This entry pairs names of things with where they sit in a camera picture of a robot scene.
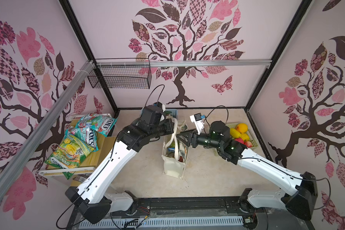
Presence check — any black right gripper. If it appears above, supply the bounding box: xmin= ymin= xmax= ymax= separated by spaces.
xmin=177 ymin=128 xmax=222 ymax=151

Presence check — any cream canvas grocery bag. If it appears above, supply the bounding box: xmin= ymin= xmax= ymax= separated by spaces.
xmin=162 ymin=116 xmax=188 ymax=179

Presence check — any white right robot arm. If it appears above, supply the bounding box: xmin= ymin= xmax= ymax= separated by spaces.
xmin=177 ymin=121 xmax=318 ymax=220

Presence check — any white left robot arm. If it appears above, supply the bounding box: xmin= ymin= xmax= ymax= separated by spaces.
xmin=65 ymin=102 xmax=174 ymax=224

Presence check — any Fox's candy bag upper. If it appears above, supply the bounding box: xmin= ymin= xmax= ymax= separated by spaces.
xmin=76 ymin=113 xmax=117 ymax=137

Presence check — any fox's candy bag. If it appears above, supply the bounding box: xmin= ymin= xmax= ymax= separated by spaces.
xmin=76 ymin=113 xmax=117 ymax=137
xmin=65 ymin=127 xmax=99 ymax=151

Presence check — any Fox's candy bag lower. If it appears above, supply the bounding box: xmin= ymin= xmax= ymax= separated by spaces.
xmin=65 ymin=127 xmax=99 ymax=151

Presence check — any green yellow snack bag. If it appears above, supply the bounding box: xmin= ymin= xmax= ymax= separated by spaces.
xmin=45 ymin=134 xmax=94 ymax=169

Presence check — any light blue perforated basket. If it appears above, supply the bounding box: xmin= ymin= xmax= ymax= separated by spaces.
xmin=165 ymin=109 xmax=178 ymax=118

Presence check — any light green perforated basket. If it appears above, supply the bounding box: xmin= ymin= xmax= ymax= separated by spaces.
xmin=209 ymin=123 xmax=259 ymax=156

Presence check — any pink dragon fruit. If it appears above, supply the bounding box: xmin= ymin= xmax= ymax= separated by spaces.
xmin=234 ymin=138 xmax=244 ymax=144

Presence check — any wooden side shelf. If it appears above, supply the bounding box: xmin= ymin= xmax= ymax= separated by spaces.
xmin=38 ymin=114 xmax=111 ymax=182

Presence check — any orange fruit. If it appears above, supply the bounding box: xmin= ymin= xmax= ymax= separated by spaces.
xmin=235 ymin=123 xmax=248 ymax=133

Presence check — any yellow lemon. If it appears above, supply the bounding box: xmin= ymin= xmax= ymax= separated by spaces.
xmin=240 ymin=133 xmax=250 ymax=141

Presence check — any red apple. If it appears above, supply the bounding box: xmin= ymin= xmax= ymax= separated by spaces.
xmin=244 ymin=140 xmax=254 ymax=148

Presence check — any black wire wall basket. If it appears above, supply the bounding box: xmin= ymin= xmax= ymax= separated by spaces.
xmin=88 ymin=57 xmax=152 ymax=89

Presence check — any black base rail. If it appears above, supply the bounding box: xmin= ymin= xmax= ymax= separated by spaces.
xmin=112 ymin=196 xmax=274 ymax=217

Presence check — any white slotted cable duct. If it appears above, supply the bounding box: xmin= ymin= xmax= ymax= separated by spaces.
xmin=78 ymin=216 xmax=243 ymax=230

